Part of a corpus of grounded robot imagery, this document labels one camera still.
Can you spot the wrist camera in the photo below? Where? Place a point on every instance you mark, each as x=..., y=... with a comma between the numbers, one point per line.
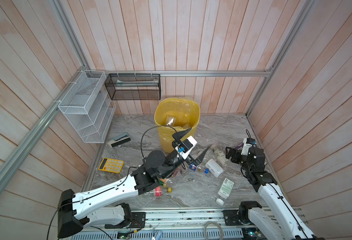
x=184, y=148
x=247, y=144

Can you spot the aluminium wall rail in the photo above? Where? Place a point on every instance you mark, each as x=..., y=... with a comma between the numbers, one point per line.
x=210, y=73

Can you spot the pink label clear bottle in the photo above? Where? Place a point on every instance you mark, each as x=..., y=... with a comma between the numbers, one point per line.
x=160, y=191

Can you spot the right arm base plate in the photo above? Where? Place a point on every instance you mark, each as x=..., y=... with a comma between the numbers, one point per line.
x=234, y=217

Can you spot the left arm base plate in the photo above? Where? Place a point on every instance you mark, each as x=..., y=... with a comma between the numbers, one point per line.
x=136, y=220

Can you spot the yellow calculator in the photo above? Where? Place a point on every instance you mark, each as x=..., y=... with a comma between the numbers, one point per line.
x=111, y=165

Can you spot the white wire mesh shelf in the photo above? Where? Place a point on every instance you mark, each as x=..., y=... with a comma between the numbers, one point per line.
x=88, y=107

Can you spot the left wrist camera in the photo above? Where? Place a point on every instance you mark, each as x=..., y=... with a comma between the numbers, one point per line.
x=184, y=148

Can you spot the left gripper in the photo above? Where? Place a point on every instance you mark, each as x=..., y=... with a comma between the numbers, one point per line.
x=177, y=135

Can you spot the white opaque bottle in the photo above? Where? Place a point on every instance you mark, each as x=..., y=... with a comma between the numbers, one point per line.
x=214, y=168

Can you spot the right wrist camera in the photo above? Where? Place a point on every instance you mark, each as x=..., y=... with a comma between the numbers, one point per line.
x=247, y=144

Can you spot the orange label bottle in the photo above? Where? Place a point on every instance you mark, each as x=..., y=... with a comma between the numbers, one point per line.
x=165, y=183

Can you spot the clear embossed bottle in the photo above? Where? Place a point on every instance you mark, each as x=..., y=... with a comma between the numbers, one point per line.
x=219, y=156

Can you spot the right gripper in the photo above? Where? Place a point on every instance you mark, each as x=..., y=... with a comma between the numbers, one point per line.
x=237, y=153

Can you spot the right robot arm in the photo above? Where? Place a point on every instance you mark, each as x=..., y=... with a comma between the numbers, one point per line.
x=286, y=224

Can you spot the yellow plastic waste bin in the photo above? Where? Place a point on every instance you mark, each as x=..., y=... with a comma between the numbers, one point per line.
x=187, y=113

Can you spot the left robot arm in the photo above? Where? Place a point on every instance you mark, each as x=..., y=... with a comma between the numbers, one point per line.
x=79, y=210

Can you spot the green white label bottle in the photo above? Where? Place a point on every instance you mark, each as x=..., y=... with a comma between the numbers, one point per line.
x=170, y=121

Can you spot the black mesh wall basket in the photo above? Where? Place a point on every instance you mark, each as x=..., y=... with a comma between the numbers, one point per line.
x=123, y=87

